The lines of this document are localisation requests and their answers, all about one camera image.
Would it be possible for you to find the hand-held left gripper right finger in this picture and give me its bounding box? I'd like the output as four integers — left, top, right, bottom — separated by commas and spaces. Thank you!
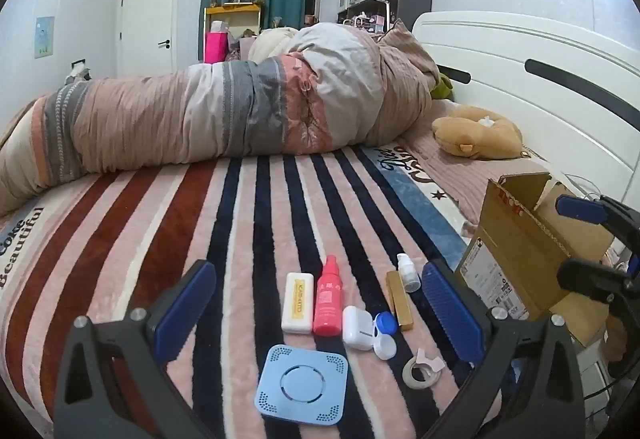
421, 260, 586, 439

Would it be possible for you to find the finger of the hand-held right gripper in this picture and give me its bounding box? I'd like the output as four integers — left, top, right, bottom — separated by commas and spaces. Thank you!
556, 195, 640, 246
557, 259, 640, 306

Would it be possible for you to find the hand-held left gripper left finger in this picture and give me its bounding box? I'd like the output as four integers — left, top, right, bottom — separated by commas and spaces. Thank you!
52, 260, 217, 439

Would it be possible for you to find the brown cardboard box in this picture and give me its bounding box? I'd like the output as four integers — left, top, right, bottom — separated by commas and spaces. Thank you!
454, 172, 623, 349

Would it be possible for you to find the gold slim box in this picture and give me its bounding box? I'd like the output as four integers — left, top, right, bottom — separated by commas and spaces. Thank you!
385, 270, 415, 331

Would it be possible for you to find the small clear pump bottle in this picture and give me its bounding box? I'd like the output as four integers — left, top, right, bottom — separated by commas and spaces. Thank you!
396, 253, 422, 294

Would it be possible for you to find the blue white contact lens case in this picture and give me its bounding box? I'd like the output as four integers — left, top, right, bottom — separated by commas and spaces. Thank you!
372, 312, 399, 361

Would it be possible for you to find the white tape roll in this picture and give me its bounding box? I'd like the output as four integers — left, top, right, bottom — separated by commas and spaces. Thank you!
402, 348, 446, 390

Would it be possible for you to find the striped plush blanket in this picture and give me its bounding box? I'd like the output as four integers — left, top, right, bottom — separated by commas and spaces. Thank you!
0, 144, 501, 439

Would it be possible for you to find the white earbud case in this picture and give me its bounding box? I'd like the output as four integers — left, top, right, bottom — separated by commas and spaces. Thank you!
342, 306, 375, 349

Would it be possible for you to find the white case with yellow end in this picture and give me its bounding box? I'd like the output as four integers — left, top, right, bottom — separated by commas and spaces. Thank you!
281, 272, 316, 335

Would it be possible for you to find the red plastic bottle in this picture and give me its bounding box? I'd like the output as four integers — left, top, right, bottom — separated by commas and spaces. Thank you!
312, 255, 346, 337

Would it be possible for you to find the pink ribbed bed sheet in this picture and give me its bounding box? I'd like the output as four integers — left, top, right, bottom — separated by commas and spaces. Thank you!
395, 99, 566, 225

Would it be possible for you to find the brown plush toy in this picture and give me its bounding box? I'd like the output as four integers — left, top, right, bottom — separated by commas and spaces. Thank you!
431, 105, 524, 160

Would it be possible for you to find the light blue square device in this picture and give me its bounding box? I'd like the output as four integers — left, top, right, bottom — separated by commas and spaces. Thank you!
254, 344, 349, 426

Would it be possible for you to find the white bed headboard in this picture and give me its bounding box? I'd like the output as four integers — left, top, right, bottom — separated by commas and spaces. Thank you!
411, 11, 640, 240

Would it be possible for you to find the green plush toy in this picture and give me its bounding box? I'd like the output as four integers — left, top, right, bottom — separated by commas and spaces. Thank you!
431, 73, 455, 100

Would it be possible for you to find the rolled pink grey duvet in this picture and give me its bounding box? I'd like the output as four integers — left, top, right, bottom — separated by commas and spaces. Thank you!
0, 21, 441, 217

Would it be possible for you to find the pink gift bag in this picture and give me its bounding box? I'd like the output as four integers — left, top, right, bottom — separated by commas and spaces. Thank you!
204, 33, 229, 64

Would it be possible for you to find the cream pillow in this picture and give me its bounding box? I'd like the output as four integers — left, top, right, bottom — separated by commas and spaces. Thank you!
247, 26, 301, 63

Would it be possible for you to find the white door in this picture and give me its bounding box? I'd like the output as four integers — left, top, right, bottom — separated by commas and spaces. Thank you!
117, 0, 178, 80

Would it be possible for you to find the yellow shelf unit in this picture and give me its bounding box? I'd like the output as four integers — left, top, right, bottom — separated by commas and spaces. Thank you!
204, 4, 263, 40

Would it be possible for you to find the pale blue wall poster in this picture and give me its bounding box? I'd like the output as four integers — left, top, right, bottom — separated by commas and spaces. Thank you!
34, 16, 55, 58

